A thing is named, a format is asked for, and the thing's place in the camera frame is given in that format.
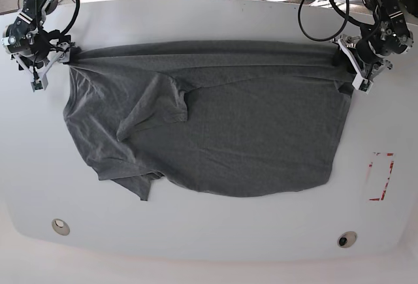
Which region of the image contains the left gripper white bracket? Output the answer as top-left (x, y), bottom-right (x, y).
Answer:
top-left (332, 34), bottom-right (393, 83)

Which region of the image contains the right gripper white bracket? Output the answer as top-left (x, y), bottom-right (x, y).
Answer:
top-left (11, 42), bottom-right (80, 84)

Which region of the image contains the grey T-shirt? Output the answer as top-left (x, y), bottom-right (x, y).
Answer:
top-left (63, 41), bottom-right (353, 200)

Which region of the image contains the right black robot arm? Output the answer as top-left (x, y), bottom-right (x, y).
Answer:
top-left (1, 0), bottom-right (80, 91)

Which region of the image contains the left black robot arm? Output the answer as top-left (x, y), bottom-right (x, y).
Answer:
top-left (335, 0), bottom-right (413, 92)

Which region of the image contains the red tape rectangle marking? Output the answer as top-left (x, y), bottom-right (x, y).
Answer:
top-left (364, 152), bottom-right (394, 201)

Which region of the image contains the left round table grommet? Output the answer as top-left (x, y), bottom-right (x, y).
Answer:
top-left (52, 219), bottom-right (71, 236)

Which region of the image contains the round table grommet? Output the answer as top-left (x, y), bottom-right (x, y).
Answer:
top-left (52, 219), bottom-right (71, 236)
top-left (337, 231), bottom-right (357, 249)

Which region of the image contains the right round table grommet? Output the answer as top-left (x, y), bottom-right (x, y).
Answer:
top-left (337, 231), bottom-right (357, 249)

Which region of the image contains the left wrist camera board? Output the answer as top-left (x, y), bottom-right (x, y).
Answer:
top-left (352, 79), bottom-right (373, 94)

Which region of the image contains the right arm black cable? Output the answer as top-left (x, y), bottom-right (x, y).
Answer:
top-left (48, 0), bottom-right (81, 42)

